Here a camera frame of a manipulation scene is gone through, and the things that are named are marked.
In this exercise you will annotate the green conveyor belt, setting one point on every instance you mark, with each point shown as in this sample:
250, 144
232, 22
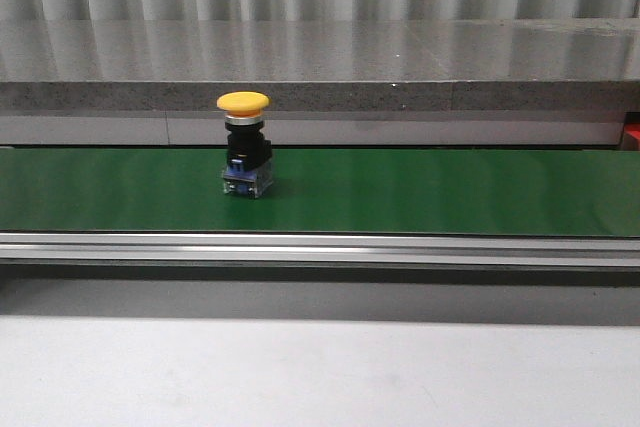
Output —
424, 191

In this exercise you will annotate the yellow mushroom push button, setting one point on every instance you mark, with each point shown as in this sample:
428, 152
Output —
248, 170

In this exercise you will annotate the grey stone counter slab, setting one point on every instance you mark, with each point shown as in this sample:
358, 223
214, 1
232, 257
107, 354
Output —
391, 83

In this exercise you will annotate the red box at right edge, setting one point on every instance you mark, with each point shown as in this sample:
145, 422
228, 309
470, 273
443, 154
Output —
630, 140

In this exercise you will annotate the aluminium conveyor side rail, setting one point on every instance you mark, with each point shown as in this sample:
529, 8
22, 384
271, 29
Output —
405, 251

